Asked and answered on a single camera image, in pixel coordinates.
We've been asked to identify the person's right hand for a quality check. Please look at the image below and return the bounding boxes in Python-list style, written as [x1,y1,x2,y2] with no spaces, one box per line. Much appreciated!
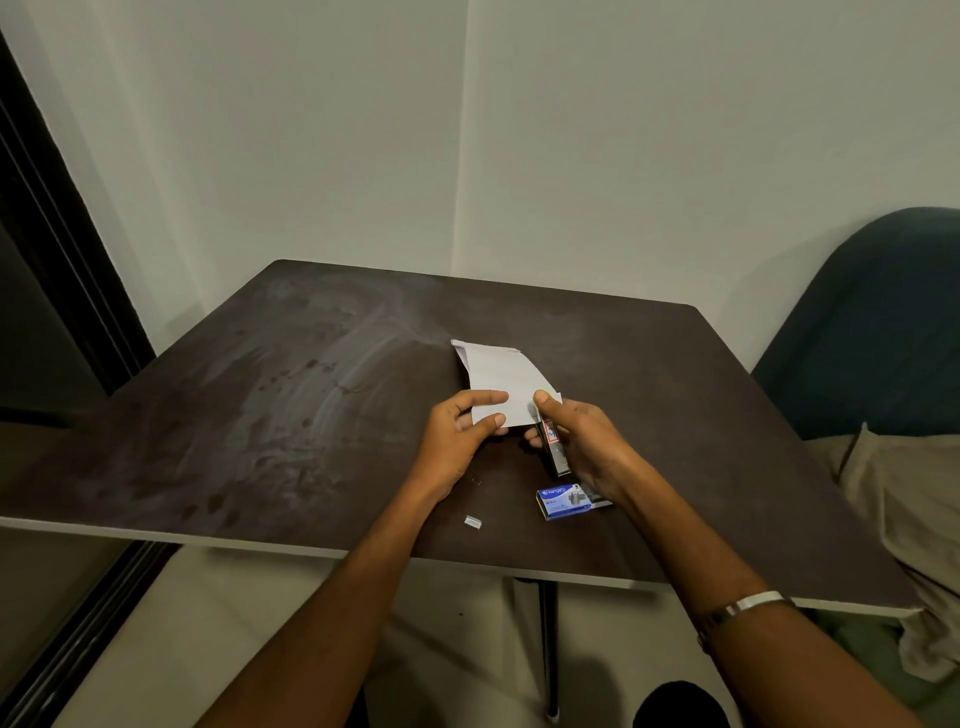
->
[523,390,644,507]

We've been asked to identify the person's left hand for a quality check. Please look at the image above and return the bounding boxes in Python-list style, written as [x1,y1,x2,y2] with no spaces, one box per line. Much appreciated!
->
[408,390,510,504]

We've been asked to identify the black stapler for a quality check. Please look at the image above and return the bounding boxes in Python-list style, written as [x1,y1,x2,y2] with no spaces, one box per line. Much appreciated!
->
[534,408,573,480]

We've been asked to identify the white paper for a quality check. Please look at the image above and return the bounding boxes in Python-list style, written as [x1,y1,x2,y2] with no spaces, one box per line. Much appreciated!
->
[450,339,564,430]

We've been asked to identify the person's left forearm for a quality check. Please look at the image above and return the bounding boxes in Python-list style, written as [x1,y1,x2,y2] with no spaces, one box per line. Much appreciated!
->
[196,480,450,728]

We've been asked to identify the person's right forearm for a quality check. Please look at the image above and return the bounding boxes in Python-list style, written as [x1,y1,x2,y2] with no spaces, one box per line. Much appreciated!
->
[611,480,925,728]

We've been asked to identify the blue staple box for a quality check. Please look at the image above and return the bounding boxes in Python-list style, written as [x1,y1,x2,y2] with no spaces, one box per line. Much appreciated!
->
[535,483,615,522]

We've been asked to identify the black table leg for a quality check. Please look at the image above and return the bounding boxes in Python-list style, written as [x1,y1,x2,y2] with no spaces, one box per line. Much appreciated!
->
[535,578,563,724]

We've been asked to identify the dark teal chair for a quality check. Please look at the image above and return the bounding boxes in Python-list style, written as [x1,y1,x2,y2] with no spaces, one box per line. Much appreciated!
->
[751,207,960,441]

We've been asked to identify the person's dark trouser leg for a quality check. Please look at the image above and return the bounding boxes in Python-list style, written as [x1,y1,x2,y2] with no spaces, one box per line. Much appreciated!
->
[633,680,733,728]

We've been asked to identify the beige cloth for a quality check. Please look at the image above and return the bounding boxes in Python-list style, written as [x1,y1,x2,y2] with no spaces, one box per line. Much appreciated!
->
[804,423,960,684]

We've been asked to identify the silver bracelet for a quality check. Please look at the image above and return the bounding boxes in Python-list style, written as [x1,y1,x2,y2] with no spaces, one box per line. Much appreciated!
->
[695,590,798,654]

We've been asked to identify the black door frame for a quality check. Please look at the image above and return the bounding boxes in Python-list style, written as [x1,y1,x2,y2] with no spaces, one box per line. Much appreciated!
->
[0,28,182,728]

